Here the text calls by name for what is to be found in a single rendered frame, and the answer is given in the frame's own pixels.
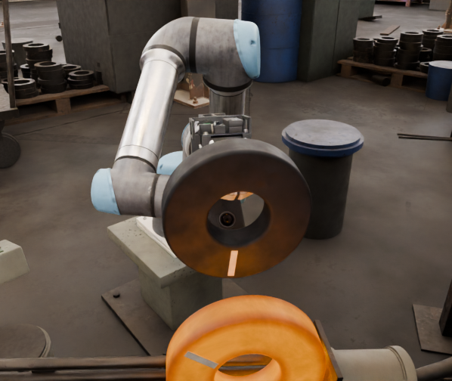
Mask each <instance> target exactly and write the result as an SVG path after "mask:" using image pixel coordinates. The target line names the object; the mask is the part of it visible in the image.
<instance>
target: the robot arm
mask: <svg viewBox="0 0 452 381"><path fill-rule="evenodd" d="M140 68H141V77H140V79H139V82H138V87H137V89H136V92H135V96H134V99H133V102H132V106H131V109H130V112H129V115H128V119H127V122H126V124H125V129H124V132H123V134H122V139H121V141H120V145H119V149H118V151H117V155H116V158H115V162H114V164H113V168H112V169H111V168H108V169H99V170H98V171H97V173H96V174H95V175H94V177H93V181H92V184H91V201H92V203H93V205H94V207H95V208H96V210H98V211H100V212H106V213H111V214H117V215H136V216H144V217H153V219H152V228H153V231H154V232H155V233H156V234H157V235H159V236H161V237H163V238H165V237H164V233H163V226H162V213H161V202H162V196H163V191H164V188H165V186H166V183H167V181H168V180H169V177H170V175H171V174H172V173H173V172H174V170H175V169H176V167H177V166H178V165H179V164H180V163H181V162H182V161H183V160H184V159H185V158H187V157H188V156H189V155H191V154H192V153H193V152H195V151H196V150H199V149H200V148H201V147H204V146H206V145H208V144H211V143H214V142H216V141H222V140H226V139H232V138H248V139H251V137H252V120H251V117H249V116H245V115H244V107H245V96H246V89H248V87H250V86H251V84H252V81H253V79H255V78H258V77H259V74H260V38H259V29H258V27H257V26H256V25H255V24H254V23H253V22H248V21H242V20H238V19H236V20H223V19H212V18H201V17H182V18H178V19H176V20H173V21H171V22H170V23H167V24H166V25H165V26H163V27H162V28H161V29H159V30H158V31H157V32H156V33H155V34H154V35H153V36H152V38H151V39H150V40H149V42H148V43H147V44H146V46H145V48H144V50H143V52H142V55H141V59H140ZM185 73H200V74H203V83H204V84H205V85H206V87H208V88H209V114H199V117H196V118H189V123H188V124H187V126H186V127H185V129H184V131H183V133H182V136H181V143H182V147H183V151H178V152H174V153H169V154H167V155H165V156H163V157H162V158H161V159H159V158H160V154H161V151H162V147H163V142H164V138H165V135H166V129H167V125H168V122H169V117H170V113H171V109H172V104H173V100H174V96H175V91H176V88H177V84H178V83H179V82H180V81H181V80H182V79H183V78H184V74H185ZM246 119H247V129H246ZM156 171H157V172H156ZM252 194H253V193H250V192H235V193H232V194H228V195H226V196H224V197H222V198H221V199H219V200H218V201H217V202H216V203H215V204H214V205H213V206H212V208H211V209H210V211H209V214H208V220H210V222H211V223H213V224H214V225H215V226H216V227H219V228H222V229H227V230H235V229H239V228H244V227H245V222H244V218H243V210H242V206H241V203H243V202H244V201H245V199H246V197H248V196H250V195H252Z"/></svg>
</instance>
